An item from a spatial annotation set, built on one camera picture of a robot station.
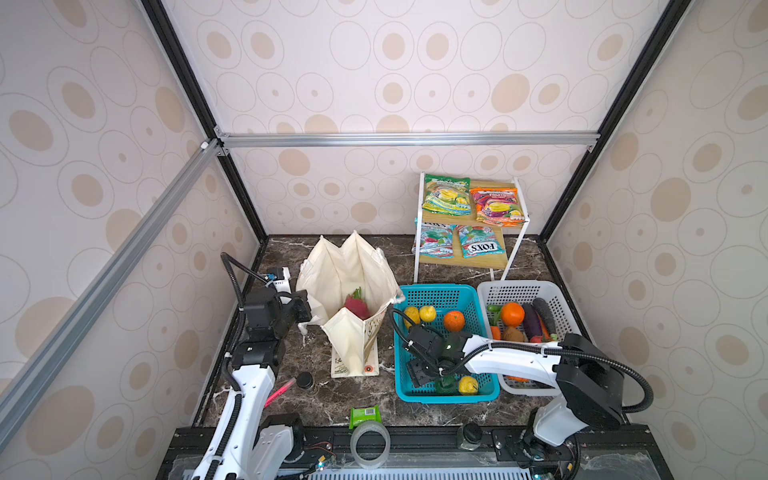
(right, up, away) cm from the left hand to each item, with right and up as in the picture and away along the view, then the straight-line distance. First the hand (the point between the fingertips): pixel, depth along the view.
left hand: (311, 286), depth 78 cm
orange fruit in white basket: (+58, -10, +14) cm, 61 cm away
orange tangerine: (+40, -11, +12) cm, 44 cm away
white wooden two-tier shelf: (+59, +15, +20) cm, 64 cm away
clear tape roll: (+16, -34, -4) cm, 38 cm away
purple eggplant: (+65, -12, +14) cm, 67 cm away
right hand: (+29, -25, +7) cm, 39 cm away
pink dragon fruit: (+10, -6, +14) cm, 19 cm away
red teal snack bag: (+35, +13, +15) cm, 40 cm away
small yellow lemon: (+32, -9, +14) cm, 36 cm away
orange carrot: (+53, -15, +12) cm, 56 cm away
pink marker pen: (-10, -29, +4) cm, 31 cm away
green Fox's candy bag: (+49, +13, +17) cm, 53 cm away
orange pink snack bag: (+49, +21, 0) cm, 53 cm away
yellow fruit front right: (+41, -26, +1) cm, 49 cm away
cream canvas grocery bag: (+1, +1, +13) cm, 13 cm away
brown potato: (+57, -15, +11) cm, 60 cm away
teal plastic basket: (+43, -8, +19) cm, 48 cm away
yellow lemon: (+28, -9, +15) cm, 33 cm away
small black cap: (-1, -23, -3) cm, 23 cm away
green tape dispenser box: (+13, -33, -1) cm, 35 cm away
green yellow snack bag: (+36, +24, +2) cm, 44 cm away
